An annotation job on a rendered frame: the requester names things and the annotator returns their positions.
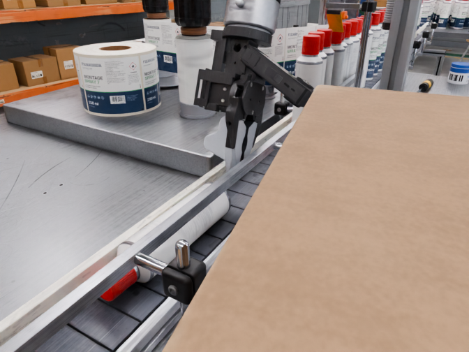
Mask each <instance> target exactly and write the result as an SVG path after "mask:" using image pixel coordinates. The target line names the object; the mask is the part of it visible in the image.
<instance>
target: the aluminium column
mask: <svg viewBox="0 0 469 352"><path fill-rule="evenodd" d="M422 1H423V0H395V1H394V8H393V13H392V20H391V24H390V28H389V35H388V39H387V47H386V51H385V58H384V63H383V67H382V74H381V79H380V86H379V89H382V90H392V91H403V90H404V87H405V80H406V76H407V73H408V67H409V63H410V57H411V53H412V47H413V43H414V39H415V34H416V30H417V24H418V20H419V14H420V10H421V7H422Z"/></svg>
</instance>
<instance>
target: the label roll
mask: <svg viewBox="0 0 469 352"><path fill-rule="evenodd" d="M73 54H74V58H75V65H76V69H77V76H78V80H79V84H80V91H81V95H82V101H83V106H84V110H85V111H86V112H88V113H89V114H92V115H98V116H104V117H123V116H130V115H138V114H142V113H145V112H149V111H151V110H154V109H156V108H157V107H159V106H160V105H161V91H160V83H159V76H158V61H157V53H156V46H155V45H152V44H149V43H136V42H115V43H97V44H91V45H84V46H81V47H77V48H75V49H74V50H73Z"/></svg>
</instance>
